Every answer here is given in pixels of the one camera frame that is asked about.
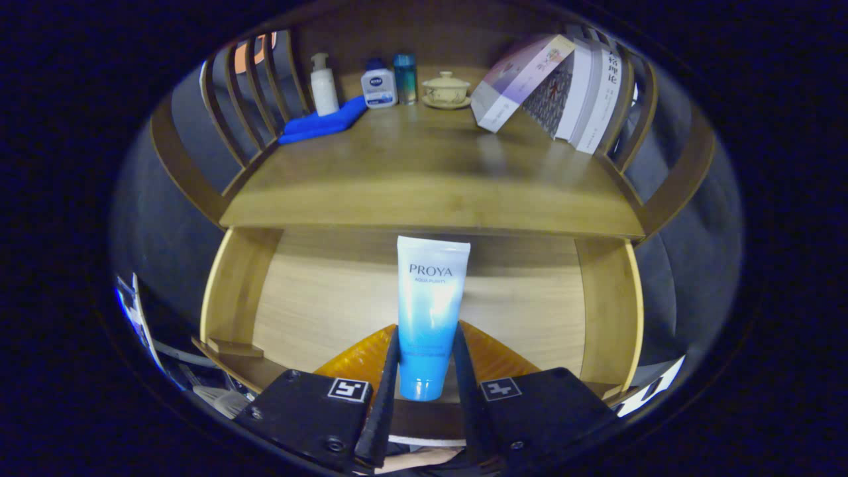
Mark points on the white slatted object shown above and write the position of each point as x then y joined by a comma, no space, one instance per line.
656,387

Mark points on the white spray bottle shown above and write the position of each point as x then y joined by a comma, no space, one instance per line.
324,89

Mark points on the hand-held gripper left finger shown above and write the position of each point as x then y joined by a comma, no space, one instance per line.
384,411

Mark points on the purple and white book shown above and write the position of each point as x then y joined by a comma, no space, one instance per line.
520,79

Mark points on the dark patterned book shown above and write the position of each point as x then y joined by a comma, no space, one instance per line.
553,99

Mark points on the wooden cabinet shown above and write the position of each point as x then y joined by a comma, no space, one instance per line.
676,185

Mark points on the wooden drawer with black knob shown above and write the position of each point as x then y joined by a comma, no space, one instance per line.
331,298

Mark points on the white book with black lettering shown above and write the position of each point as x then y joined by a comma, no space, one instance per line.
603,99

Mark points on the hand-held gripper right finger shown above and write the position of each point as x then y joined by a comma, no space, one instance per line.
467,411

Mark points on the teal bottle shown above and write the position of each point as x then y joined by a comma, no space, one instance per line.
405,79

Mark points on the blue folded cloth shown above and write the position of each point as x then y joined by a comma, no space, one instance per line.
321,122

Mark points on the plain white book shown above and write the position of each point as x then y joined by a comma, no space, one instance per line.
580,93

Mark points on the white frame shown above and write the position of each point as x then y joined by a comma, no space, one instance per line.
136,318

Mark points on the white and blue cream tube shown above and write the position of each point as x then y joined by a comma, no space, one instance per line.
430,298

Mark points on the beige lidded tea cup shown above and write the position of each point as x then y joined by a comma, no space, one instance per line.
446,91

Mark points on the white bottle with blue cap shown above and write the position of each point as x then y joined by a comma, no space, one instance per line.
379,86

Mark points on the wooden countertop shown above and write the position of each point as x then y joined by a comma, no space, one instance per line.
411,172

